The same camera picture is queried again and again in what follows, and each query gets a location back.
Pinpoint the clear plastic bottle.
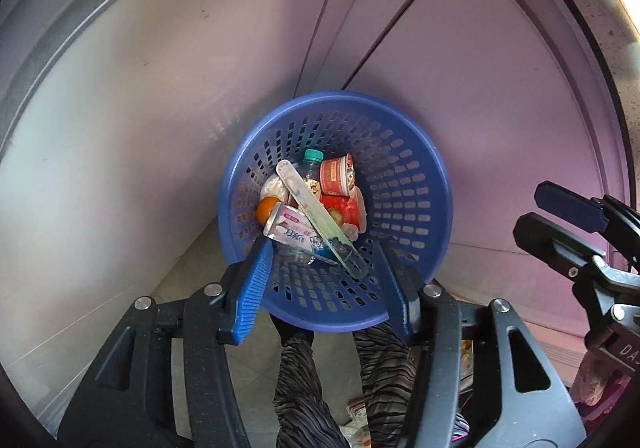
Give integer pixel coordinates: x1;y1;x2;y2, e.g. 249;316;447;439
297;148;326;184

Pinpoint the red instant noodle cup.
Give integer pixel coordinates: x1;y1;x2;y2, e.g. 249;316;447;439
319;153;357;196

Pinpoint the clear toothbrush case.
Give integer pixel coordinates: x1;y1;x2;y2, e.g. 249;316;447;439
276;159;370;281

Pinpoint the silver blue toothpaste tube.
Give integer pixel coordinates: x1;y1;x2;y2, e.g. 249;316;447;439
262;201;341;266

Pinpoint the red yogurt cup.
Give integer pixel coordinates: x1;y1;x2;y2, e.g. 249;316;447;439
320;185;368;234

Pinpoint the person's leg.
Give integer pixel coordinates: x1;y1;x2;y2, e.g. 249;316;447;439
352;321;471;448
270;315;353;448

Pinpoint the blue plastic basket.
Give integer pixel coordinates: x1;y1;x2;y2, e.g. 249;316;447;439
217;91;455;334

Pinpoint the translucent white plastic bag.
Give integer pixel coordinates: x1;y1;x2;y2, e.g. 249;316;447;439
262;173;291;201

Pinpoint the person's left leg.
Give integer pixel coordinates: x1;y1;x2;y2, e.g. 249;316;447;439
270;315;353;448

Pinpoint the person's right leg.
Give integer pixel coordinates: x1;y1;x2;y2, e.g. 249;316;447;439
352;321;471;448

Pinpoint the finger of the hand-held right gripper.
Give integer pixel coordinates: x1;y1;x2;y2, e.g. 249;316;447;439
534;181;640;241
512;212;608;281

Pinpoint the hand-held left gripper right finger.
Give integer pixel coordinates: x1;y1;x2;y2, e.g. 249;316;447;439
372;241;588;448

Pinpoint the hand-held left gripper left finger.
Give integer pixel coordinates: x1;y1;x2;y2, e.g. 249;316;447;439
57;238;275;448

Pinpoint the orange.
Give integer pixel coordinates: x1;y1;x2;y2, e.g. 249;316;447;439
256;195;283;224

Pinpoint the red white packet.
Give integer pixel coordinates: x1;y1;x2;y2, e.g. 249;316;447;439
347;398;371;424

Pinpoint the person's right hand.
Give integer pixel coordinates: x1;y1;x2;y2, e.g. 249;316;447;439
572;352;630;405

